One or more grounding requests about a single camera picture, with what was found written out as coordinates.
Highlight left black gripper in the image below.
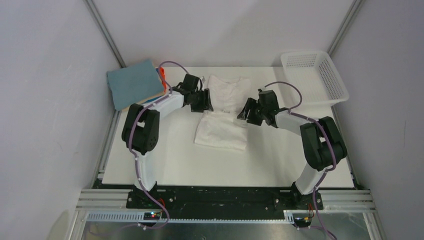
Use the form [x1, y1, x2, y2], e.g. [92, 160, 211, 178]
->
[190, 88, 213, 113]

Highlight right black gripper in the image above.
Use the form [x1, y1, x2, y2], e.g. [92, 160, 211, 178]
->
[237, 97, 268, 126]

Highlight white t shirt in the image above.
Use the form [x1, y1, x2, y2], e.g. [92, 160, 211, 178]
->
[194, 74, 252, 151]

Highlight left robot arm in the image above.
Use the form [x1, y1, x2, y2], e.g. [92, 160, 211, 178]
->
[121, 73, 214, 208]

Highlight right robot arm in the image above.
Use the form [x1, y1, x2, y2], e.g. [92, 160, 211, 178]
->
[237, 90, 348, 209]

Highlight folded orange shirt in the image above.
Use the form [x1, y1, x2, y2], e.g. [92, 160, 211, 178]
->
[156, 67, 167, 93]

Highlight white plastic basket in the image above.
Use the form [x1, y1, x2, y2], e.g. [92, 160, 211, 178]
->
[280, 50, 350, 107]

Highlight left controller board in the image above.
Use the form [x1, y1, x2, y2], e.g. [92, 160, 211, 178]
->
[143, 211, 162, 221]

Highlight controller board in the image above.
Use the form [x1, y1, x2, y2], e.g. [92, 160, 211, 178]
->
[293, 217, 312, 230]
[143, 211, 162, 221]

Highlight right controller board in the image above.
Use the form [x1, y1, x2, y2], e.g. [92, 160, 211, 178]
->
[293, 217, 312, 230]

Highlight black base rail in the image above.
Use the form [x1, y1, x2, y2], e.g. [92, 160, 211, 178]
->
[126, 185, 324, 221]

